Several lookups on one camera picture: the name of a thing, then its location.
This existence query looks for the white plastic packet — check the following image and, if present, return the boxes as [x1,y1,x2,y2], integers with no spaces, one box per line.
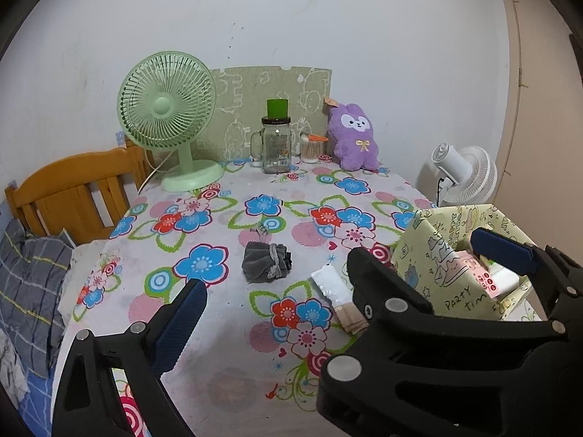
[311,264,354,307]

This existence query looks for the yellow patterned box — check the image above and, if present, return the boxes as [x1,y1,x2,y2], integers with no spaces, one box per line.
[392,203,548,322]

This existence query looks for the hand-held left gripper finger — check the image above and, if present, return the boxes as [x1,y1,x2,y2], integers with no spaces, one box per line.
[52,277,208,437]

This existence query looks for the purple plush bunny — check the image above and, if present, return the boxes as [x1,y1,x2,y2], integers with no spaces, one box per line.
[324,97,382,172]

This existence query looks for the pink tissue packet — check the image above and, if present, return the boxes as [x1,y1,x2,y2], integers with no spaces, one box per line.
[455,249,498,300]

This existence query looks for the cotton swab container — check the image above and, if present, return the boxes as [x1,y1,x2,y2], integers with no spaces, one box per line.
[299,131,329,165]

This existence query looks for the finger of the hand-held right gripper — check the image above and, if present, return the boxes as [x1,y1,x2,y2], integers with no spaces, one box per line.
[319,248,436,427]
[470,228,583,343]

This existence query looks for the grey drawstring pouch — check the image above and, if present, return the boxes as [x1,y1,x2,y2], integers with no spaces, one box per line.
[242,240,293,285]

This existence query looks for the beige stockings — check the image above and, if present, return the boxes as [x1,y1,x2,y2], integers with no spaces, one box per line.
[336,303,371,336]

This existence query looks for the glass jar mug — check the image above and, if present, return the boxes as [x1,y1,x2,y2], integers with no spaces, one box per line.
[250,117,293,174]

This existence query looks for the green patterned board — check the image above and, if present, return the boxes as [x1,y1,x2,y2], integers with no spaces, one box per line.
[197,66,333,164]

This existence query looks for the wooden bed headboard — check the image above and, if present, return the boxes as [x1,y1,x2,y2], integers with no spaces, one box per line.
[4,139,156,245]

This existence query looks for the white fan cable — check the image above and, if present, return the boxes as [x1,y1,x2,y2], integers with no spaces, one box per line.
[138,151,177,192]

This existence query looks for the beige door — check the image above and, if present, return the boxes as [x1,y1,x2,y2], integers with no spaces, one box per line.
[493,0,583,247]

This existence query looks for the blue bed sheet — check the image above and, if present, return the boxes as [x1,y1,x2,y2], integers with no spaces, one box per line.
[16,369,62,437]

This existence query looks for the grey plaid pillow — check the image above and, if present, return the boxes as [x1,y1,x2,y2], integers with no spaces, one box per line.
[0,217,74,379]

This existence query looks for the floral tablecloth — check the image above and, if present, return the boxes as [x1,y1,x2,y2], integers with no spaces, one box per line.
[58,155,538,437]

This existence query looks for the white floor fan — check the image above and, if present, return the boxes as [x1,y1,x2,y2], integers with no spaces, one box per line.
[430,142,498,208]

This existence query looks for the green desk fan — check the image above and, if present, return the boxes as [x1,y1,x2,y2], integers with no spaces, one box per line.
[117,52,225,193]

